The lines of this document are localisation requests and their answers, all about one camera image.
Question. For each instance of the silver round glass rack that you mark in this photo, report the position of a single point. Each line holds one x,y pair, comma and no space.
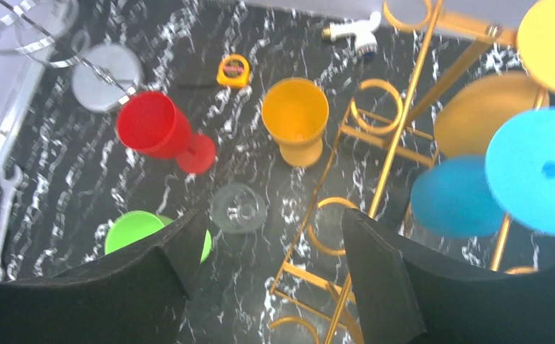
48,35

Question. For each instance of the blue wine glass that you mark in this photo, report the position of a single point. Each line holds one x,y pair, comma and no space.
469,195

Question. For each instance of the silver wrench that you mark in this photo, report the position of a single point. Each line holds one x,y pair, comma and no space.
8,191

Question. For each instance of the orange wine glass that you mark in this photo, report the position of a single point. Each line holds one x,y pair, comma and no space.
295,112
466,125

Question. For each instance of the gold wire glass rack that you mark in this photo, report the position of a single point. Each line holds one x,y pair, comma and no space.
485,34

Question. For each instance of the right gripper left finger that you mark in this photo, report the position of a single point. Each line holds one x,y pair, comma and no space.
136,294

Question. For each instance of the clear glass tumbler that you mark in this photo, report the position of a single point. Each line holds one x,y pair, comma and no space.
237,209

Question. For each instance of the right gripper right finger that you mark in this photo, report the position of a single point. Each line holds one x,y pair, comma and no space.
408,293

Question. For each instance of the red plastic wine glass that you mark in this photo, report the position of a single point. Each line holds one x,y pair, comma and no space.
152,124

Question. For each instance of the green plastic wine glass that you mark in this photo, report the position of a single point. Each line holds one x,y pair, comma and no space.
133,226

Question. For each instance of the white small fitting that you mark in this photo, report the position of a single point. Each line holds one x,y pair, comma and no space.
363,31

